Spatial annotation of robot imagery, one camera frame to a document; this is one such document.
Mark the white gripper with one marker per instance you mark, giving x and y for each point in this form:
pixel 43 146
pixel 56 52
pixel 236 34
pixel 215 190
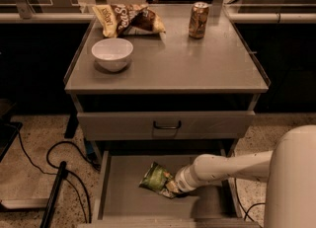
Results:
pixel 183 179

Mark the grey drawer cabinet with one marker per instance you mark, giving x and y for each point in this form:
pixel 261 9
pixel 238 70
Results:
pixel 172 73

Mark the green jalapeno chip bag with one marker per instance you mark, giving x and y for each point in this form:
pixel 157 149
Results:
pixel 156 179

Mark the gold soda can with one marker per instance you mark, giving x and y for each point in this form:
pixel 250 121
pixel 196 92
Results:
pixel 198 20

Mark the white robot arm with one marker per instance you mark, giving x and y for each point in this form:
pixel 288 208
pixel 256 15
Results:
pixel 289 172

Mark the grey top drawer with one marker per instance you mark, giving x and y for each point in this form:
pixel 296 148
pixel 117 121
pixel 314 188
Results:
pixel 139 126

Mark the open grey middle drawer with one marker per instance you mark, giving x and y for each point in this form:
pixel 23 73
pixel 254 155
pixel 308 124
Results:
pixel 121 203

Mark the white ceramic bowl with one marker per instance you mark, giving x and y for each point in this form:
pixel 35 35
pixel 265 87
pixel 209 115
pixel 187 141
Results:
pixel 113 54

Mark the brown sea salt chip bag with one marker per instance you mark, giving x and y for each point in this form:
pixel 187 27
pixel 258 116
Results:
pixel 128 20

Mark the black top drawer handle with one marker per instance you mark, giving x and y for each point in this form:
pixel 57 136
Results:
pixel 176 126

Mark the black bar on floor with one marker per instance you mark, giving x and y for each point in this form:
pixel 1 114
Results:
pixel 48 213

